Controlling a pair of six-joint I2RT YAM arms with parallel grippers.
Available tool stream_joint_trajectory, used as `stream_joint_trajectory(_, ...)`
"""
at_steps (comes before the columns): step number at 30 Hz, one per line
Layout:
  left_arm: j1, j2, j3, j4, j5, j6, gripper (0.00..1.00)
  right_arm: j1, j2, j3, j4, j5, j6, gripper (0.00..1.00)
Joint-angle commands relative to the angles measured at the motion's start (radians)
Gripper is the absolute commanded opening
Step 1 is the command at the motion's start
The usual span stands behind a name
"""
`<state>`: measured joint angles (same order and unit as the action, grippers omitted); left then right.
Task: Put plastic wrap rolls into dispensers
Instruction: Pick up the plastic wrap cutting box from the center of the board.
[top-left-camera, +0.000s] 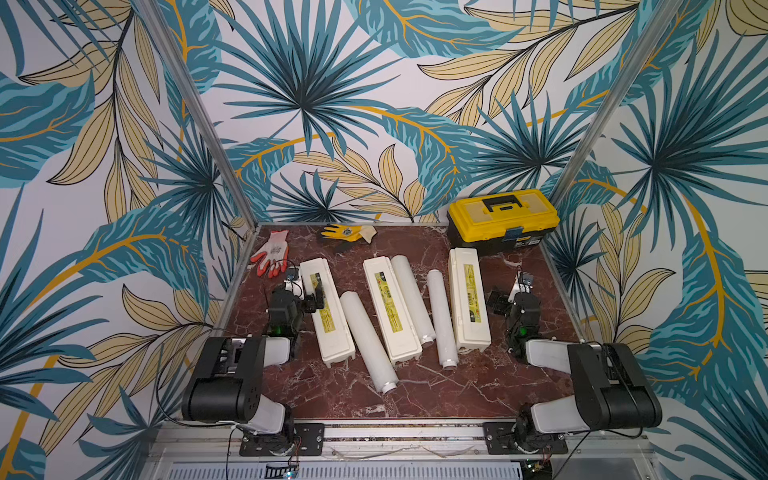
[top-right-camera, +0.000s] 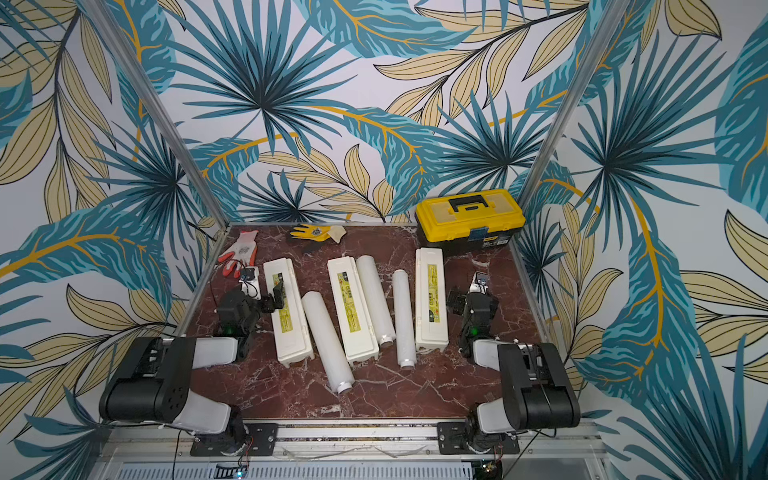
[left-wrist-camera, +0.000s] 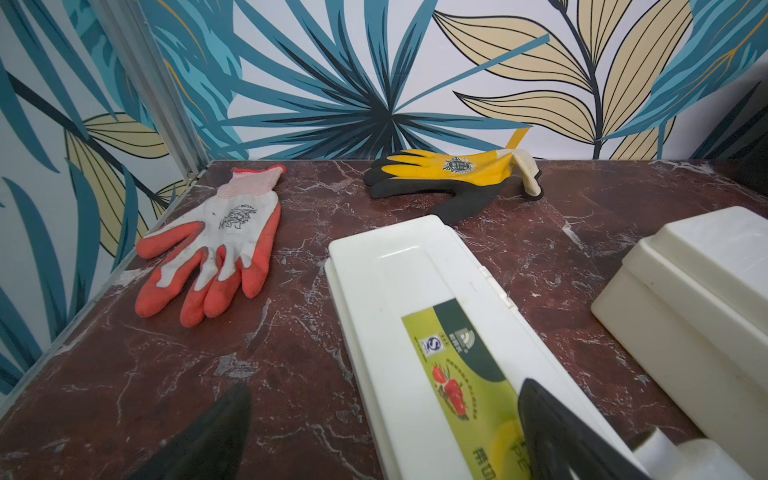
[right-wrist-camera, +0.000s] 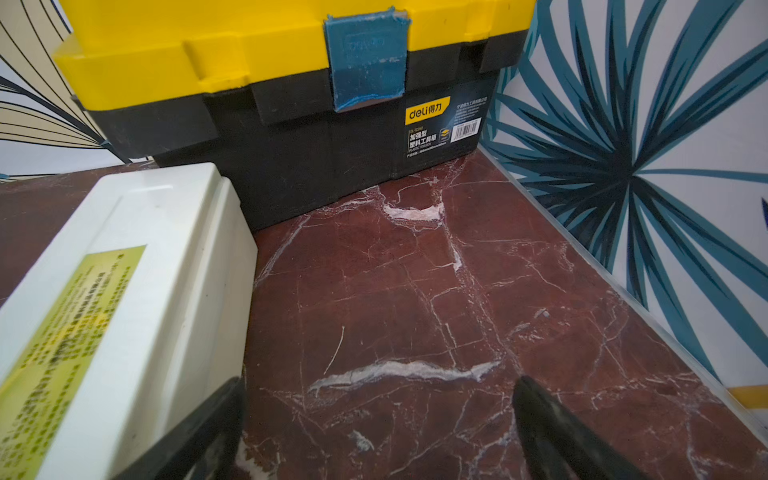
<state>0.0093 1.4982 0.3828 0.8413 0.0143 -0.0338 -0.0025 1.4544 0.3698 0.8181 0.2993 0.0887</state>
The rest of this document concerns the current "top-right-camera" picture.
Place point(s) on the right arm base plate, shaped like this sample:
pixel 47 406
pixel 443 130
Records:
pixel 462 438

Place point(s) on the yellow black toolbox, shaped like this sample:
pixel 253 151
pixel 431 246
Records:
pixel 469 222

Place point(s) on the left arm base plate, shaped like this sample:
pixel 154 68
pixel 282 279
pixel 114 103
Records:
pixel 248 440

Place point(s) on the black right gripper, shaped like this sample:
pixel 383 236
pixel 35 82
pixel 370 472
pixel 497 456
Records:
pixel 474 300

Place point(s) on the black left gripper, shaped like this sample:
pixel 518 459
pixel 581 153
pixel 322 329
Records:
pixel 270 306

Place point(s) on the plastic wrap roll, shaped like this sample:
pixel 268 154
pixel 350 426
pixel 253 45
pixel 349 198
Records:
pixel 376 300
pixel 333 358
pixel 404 323

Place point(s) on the yellow black work glove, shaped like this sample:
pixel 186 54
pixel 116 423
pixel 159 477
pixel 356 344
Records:
pixel 318 233

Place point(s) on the red white work glove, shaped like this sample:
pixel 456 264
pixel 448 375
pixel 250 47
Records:
pixel 241 254

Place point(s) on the aluminium front rail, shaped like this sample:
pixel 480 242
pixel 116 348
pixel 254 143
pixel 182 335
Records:
pixel 325 439

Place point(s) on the left white wrap dispenser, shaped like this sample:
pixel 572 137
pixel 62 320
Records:
pixel 291 332

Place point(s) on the middle white wrap dispenser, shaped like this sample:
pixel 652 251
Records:
pixel 357 331

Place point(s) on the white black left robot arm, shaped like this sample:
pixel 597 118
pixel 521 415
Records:
pixel 152 382

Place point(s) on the white wrap dispenser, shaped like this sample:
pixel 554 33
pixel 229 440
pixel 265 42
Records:
pixel 291 332
pixel 357 331

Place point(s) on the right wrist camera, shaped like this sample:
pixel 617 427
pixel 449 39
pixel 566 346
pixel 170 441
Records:
pixel 479 283

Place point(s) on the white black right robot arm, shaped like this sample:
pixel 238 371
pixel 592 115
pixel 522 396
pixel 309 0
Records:
pixel 536 393

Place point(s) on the white dispenser base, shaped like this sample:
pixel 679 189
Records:
pixel 431 323

